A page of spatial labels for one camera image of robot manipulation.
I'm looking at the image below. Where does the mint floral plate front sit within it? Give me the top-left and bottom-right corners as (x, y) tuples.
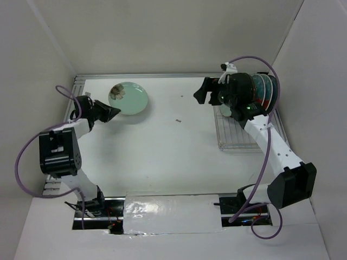
(220, 105), (232, 117)

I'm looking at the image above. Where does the black rim beige plate front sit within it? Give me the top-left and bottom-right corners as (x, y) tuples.
(251, 75), (258, 101)

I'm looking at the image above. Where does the red teal plate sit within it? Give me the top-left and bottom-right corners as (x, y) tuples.
(260, 74), (273, 111)
(252, 74), (266, 105)

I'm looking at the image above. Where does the dark teal plate front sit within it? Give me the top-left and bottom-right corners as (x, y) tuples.
(267, 75), (279, 113)

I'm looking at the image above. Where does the metal wire dish rack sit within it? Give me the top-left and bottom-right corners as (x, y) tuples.
(214, 106), (289, 153)

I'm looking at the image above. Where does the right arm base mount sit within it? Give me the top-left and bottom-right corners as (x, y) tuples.
(213, 196), (272, 228)

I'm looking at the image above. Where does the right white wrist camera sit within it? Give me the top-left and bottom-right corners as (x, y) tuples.
(218, 62), (238, 84)

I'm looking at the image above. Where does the mint floral plate back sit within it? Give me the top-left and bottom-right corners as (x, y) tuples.
(108, 82), (149, 115)

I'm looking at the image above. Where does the white tape sheet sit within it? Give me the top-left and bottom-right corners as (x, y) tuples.
(123, 194), (223, 235)

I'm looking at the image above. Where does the red teal plate front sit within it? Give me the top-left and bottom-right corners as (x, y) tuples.
(260, 74), (273, 111)

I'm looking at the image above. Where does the mint floral plate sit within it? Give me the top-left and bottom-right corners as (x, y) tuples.
(108, 82), (149, 115)
(220, 105), (232, 117)

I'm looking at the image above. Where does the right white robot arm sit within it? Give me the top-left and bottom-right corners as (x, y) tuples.
(193, 73), (317, 212)

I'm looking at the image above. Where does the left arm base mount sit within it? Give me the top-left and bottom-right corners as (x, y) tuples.
(65, 197), (125, 235)

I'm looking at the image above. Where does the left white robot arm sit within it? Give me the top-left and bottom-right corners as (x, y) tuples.
(38, 95), (121, 217)

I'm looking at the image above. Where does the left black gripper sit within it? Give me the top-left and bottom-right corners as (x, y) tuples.
(88, 99), (120, 122)

